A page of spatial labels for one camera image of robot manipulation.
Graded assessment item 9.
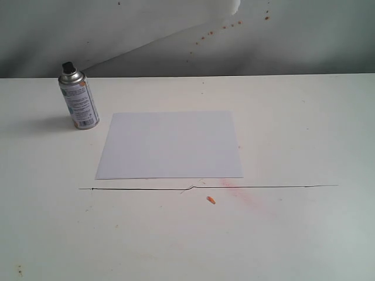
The silver spray can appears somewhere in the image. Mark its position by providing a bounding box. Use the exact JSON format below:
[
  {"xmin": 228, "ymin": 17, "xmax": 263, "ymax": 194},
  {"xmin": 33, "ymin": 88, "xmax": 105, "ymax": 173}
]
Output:
[{"xmin": 58, "ymin": 61, "xmax": 100, "ymax": 130}]

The small orange crumb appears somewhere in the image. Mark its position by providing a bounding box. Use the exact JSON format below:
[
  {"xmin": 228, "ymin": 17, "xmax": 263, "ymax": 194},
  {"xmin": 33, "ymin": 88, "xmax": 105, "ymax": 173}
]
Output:
[{"xmin": 206, "ymin": 196, "xmax": 216, "ymax": 204}]

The white paper sheet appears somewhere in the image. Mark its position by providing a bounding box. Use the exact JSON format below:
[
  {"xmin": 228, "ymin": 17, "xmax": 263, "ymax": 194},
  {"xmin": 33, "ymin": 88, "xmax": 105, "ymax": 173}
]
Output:
[{"xmin": 96, "ymin": 111, "xmax": 243, "ymax": 180}]

